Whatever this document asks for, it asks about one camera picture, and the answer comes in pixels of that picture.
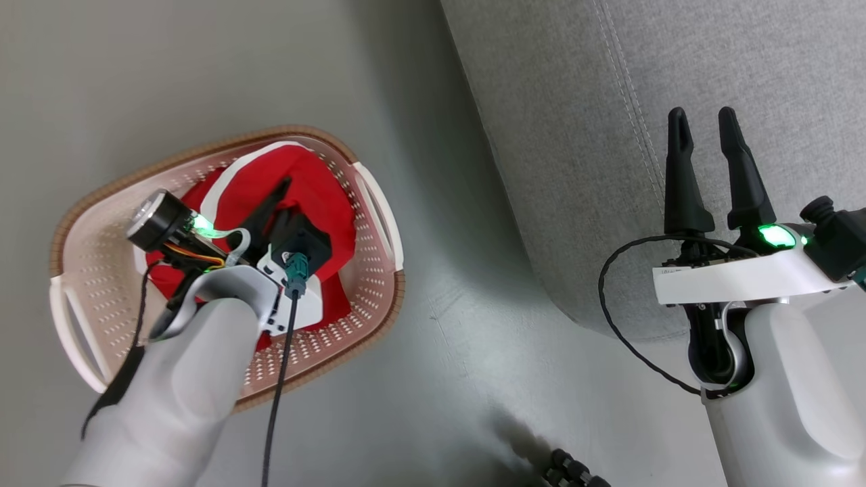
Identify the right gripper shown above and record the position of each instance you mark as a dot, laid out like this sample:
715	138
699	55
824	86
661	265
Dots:
737	281

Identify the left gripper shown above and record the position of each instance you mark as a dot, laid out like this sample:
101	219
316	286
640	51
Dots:
162	222

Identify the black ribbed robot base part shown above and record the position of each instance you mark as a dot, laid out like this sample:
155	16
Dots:
575	470

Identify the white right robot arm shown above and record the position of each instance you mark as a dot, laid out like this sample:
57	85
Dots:
785	406

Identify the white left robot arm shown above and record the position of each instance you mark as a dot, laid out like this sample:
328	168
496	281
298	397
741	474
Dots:
169	392

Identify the beige perforated laundry basket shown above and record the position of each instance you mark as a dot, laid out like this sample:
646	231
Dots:
101	291

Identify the grey fabric sofa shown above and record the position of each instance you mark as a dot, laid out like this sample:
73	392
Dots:
582	135

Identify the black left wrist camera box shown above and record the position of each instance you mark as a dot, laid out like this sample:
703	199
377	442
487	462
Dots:
306	240

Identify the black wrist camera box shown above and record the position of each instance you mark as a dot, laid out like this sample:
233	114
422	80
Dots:
842	240
306	240

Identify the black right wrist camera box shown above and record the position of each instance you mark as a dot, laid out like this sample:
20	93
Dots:
842	240

